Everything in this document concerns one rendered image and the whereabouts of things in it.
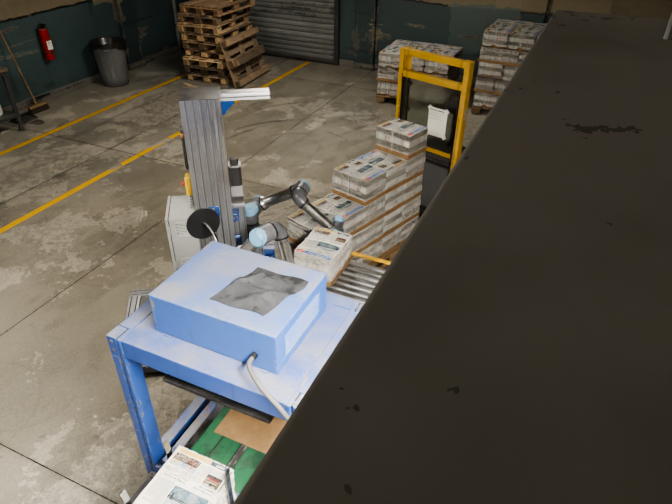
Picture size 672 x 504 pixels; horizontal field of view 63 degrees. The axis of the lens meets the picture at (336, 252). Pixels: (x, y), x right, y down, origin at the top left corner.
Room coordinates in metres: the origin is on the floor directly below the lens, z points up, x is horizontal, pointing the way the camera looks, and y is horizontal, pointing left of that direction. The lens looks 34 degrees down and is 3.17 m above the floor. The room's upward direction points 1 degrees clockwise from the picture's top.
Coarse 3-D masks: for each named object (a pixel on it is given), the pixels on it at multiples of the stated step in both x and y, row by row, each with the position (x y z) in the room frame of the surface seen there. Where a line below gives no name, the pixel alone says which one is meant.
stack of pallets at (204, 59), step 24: (192, 0) 10.61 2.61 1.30; (216, 0) 10.65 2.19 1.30; (240, 0) 10.67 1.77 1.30; (192, 24) 10.14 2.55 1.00; (216, 24) 9.97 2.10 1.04; (240, 24) 10.74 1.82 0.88; (192, 48) 10.25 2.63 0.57; (216, 48) 9.98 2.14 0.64; (192, 72) 10.23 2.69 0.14; (216, 72) 10.31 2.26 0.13
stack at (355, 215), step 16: (400, 192) 4.51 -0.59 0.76; (320, 208) 4.08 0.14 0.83; (336, 208) 4.09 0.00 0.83; (352, 208) 4.09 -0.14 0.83; (368, 208) 4.16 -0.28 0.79; (384, 208) 4.34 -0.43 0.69; (400, 208) 4.52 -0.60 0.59; (288, 224) 3.93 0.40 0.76; (304, 224) 3.83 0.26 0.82; (352, 224) 4.01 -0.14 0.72; (384, 224) 4.35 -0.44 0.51; (352, 240) 4.00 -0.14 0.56; (368, 240) 4.18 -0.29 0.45; (384, 240) 4.36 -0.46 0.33; (384, 256) 4.37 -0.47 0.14
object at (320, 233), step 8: (312, 232) 3.38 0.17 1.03; (320, 232) 3.38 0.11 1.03; (328, 232) 3.38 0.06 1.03; (336, 232) 3.38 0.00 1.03; (328, 240) 3.28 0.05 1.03; (336, 240) 3.28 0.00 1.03; (344, 240) 3.28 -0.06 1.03; (344, 248) 3.23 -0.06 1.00; (344, 256) 3.24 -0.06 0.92; (344, 264) 3.25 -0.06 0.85
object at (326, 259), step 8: (296, 248) 3.16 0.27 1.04; (304, 248) 3.16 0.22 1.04; (312, 248) 3.17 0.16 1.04; (320, 248) 3.17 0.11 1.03; (328, 248) 3.18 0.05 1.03; (296, 256) 3.13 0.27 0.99; (304, 256) 3.10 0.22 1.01; (312, 256) 3.08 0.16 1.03; (320, 256) 3.07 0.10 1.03; (328, 256) 3.08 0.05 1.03; (336, 256) 3.10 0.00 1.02; (296, 264) 3.13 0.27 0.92; (304, 264) 3.11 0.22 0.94; (312, 264) 3.08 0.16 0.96; (320, 264) 3.06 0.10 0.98; (328, 264) 3.03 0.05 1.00; (336, 264) 3.11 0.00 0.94; (328, 272) 3.03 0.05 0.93; (336, 272) 3.12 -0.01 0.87; (328, 280) 3.03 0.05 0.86
